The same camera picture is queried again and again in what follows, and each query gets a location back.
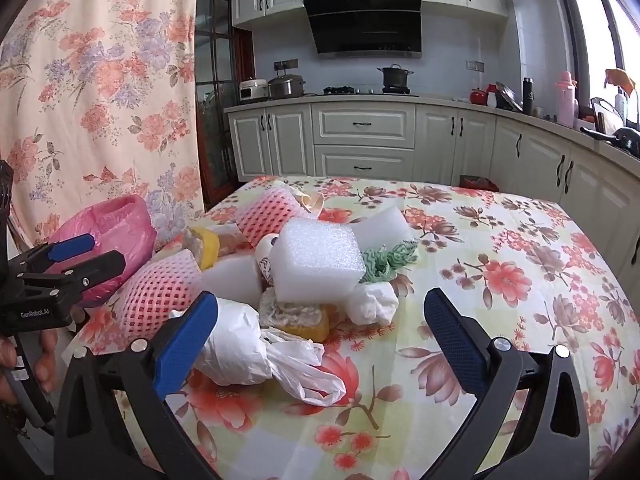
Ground black wok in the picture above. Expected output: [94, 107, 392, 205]
[580, 125, 640, 158]

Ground white lower cabinets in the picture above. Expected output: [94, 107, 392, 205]
[227, 100, 640, 281]

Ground person's left hand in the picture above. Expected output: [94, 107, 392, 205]
[0, 327, 71, 406]

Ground steel pot lid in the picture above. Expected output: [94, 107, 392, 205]
[495, 81, 523, 111]

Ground pink-lined trash bin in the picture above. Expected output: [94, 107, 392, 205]
[50, 197, 157, 306]

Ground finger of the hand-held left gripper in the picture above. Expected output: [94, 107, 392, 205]
[7, 234, 96, 273]
[15, 251, 127, 306]

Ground kitchen window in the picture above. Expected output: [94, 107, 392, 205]
[552, 0, 640, 126]

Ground white rice cooker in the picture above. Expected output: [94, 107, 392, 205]
[239, 78, 272, 102]

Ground wooden glass door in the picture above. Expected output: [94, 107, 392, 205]
[192, 0, 253, 211]

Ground black range hood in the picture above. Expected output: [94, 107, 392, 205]
[302, 0, 423, 59]

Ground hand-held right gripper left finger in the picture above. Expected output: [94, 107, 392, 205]
[52, 290, 221, 480]

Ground black gas stove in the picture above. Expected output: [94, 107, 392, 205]
[322, 86, 420, 97]

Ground thick white foam block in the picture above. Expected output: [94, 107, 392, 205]
[272, 219, 367, 305]

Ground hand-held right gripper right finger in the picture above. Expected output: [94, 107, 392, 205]
[422, 287, 591, 480]

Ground thin white foam sheet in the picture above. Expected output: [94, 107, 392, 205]
[350, 204, 416, 251]

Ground yellow scouring sponge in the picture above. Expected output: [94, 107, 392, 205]
[259, 287, 332, 342]
[182, 226, 221, 271]

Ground pink foam fruit net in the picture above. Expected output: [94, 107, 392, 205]
[235, 187, 316, 241]
[114, 249, 203, 333]

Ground orange rag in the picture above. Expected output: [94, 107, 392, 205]
[605, 67, 637, 96]

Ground pink thermos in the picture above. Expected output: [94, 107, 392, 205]
[556, 71, 579, 128]

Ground white plastic bag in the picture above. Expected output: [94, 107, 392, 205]
[170, 297, 348, 407]

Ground floral curtain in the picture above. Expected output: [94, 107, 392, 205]
[0, 0, 206, 256]

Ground black cooking pot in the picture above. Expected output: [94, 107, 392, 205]
[377, 64, 415, 93]

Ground steel pressure cooker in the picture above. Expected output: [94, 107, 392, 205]
[267, 73, 307, 99]

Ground white tissue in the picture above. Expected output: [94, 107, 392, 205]
[345, 280, 400, 327]

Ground red floor bin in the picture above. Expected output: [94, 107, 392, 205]
[459, 174, 500, 192]

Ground beige paper wrapper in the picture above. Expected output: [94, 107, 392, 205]
[292, 187, 326, 217]

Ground floral tablecloth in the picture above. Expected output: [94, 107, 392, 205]
[65, 175, 640, 480]

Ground white printed paper cup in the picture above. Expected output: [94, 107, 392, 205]
[255, 235, 281, 287]

